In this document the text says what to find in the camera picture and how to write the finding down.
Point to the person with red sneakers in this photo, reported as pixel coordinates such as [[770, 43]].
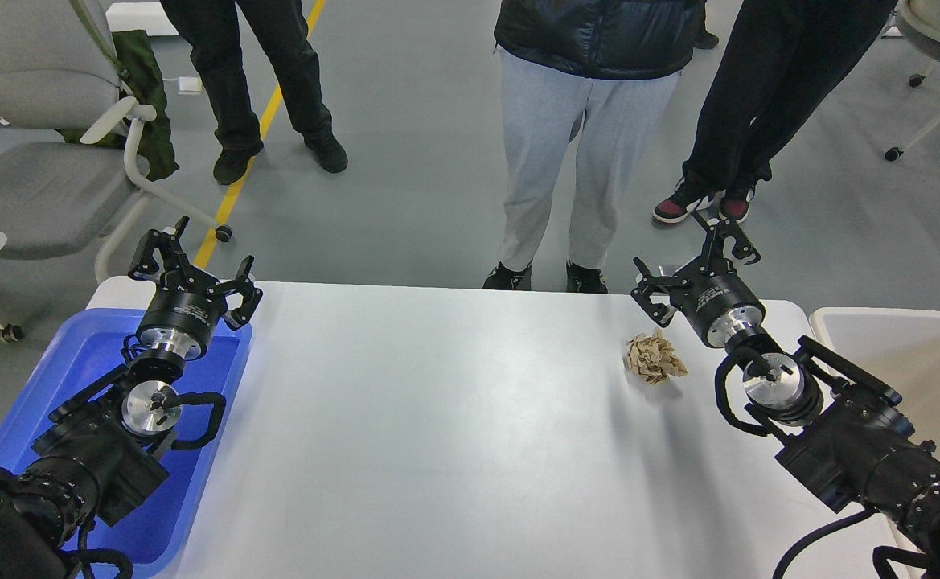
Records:
[[783, 58]]

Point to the white plastic bin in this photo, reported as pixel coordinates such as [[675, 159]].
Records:
[[899, 346]]

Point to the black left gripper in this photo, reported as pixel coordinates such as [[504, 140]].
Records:
[[183, 314]]

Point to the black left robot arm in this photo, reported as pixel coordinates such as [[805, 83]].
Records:
[[101, 458]]

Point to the green jacket on chair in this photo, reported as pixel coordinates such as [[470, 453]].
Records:
[[133, 58]]

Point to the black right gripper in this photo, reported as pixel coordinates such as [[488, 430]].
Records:
[[718, 305]]

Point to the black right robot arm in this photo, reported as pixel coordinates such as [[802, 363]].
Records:
[[843, 436]]

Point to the grey office chair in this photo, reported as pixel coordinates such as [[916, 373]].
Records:
[[70, 171]]

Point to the blue plastic tray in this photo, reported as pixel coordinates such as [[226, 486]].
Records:
[[86, 347]]

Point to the brown paper ball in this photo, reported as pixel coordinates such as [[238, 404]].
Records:
[[653, 358]]

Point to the person in grey sweatpants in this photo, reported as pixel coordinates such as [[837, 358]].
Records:
[[598, 73]]

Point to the person in black trousers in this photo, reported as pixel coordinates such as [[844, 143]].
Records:
[[212, 30]]

